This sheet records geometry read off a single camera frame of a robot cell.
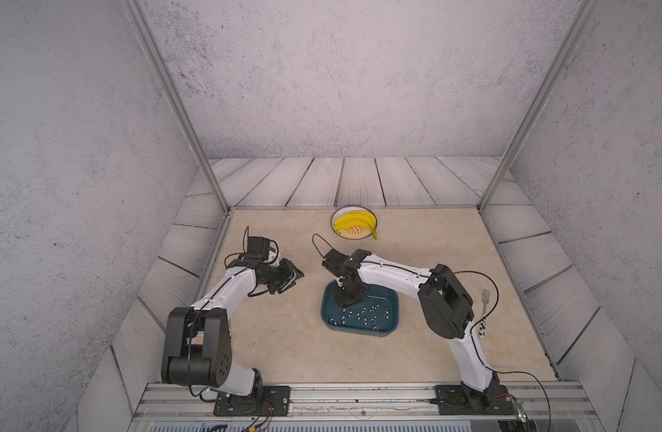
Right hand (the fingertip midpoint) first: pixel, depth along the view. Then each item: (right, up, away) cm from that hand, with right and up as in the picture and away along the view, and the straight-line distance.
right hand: (344, 305), depth 89 cm
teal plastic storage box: (+11, -3, 0) cm, 11 cm away
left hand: (-13, +10, -2) cm, 17 cm away
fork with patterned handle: (+49, +2, +4) cm, 49 cm away
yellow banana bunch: (+6, +29, +22) cm, 37 cm away
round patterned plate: (+3, +23, +22) cm, 32 cm away
